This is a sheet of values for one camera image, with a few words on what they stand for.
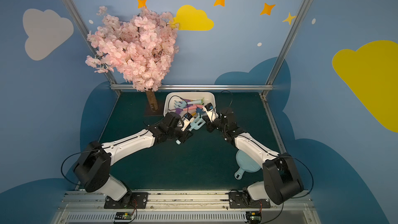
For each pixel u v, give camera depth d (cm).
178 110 111
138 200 75
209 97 114
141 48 70
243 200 73
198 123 85
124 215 72
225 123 66
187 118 75
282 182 43
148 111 110
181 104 112
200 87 136
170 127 67
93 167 44
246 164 87
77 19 80
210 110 72
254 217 73
